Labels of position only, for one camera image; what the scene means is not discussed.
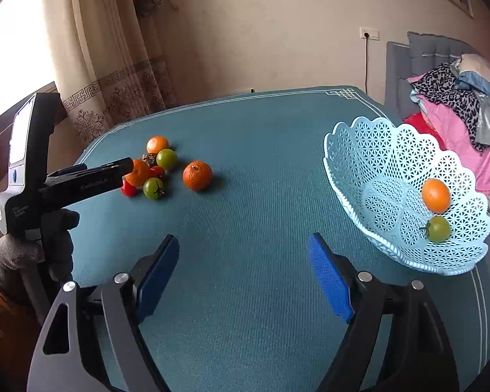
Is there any green tomato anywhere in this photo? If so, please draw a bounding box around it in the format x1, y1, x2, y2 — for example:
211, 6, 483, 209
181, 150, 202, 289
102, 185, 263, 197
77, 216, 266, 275
143, 177, 167, 201
420, 216, 452, 243
156, 149, 179, 170

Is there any red cloth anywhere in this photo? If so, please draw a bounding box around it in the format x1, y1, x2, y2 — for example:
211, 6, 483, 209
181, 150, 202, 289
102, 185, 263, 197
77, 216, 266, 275
402, 112, 446, 150

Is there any beige patterned curtain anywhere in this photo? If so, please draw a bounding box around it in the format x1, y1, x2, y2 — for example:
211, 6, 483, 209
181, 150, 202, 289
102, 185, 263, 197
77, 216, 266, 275
41, 0, 176, 145

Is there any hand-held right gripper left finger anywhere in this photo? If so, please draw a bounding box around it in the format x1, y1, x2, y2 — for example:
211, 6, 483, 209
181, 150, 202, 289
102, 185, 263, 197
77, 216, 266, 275
26, 235, 180, 392

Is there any orange tomato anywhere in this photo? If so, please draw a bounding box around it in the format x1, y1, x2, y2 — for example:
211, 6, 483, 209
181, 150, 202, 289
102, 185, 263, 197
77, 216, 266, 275
421, 178, 451, 214
146, 136, 170, 155

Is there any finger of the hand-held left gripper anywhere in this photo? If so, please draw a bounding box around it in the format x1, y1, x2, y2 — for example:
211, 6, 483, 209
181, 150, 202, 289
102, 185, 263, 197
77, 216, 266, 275
48, 162, 121, 180
39, 157, 135, 218

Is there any white cloth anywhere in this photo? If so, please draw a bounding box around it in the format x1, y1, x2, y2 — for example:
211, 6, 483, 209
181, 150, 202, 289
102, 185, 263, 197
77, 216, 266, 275
459, 53, 490, 75

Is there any grey padded headboard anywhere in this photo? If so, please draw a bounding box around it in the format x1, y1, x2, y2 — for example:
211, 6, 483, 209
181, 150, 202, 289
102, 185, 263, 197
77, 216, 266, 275
386, 30, 490, 119

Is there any person's left hand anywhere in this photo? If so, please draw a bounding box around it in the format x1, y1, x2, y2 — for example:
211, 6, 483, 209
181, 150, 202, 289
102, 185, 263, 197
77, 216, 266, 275
0, 208, 81, 295

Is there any light blue plastic basket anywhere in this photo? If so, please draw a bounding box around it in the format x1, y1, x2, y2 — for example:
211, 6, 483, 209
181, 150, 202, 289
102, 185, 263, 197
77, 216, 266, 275
323, 116, 490, 276

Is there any leopard print cloth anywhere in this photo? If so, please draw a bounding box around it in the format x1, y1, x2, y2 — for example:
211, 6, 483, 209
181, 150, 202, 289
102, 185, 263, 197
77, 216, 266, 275
408, 62, 490, 152

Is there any orange mandarin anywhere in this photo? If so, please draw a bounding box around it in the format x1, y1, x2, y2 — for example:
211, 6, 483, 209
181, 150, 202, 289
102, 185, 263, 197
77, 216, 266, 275
182, 160, 214, 192
124, 159, 152, 187

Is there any person's left forearm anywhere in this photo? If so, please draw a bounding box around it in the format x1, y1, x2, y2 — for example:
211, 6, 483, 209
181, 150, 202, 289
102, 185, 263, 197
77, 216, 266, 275
0, 257, 41, 360

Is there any teal tablecloth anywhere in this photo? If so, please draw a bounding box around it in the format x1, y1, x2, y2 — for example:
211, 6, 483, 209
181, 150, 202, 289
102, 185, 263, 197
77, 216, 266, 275
67, 86, 490, 392

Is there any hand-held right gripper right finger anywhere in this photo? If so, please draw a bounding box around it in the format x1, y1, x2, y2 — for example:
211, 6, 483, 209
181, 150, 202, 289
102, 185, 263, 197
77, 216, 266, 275
307, 233, 460, 392

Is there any window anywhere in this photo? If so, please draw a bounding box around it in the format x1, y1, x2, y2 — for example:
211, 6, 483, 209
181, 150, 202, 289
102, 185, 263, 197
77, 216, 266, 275
0, 0, 62, 131

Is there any light blue cloth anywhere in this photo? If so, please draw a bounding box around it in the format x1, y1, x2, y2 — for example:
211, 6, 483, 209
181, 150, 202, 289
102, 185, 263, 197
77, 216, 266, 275
453, 71, 490, 103

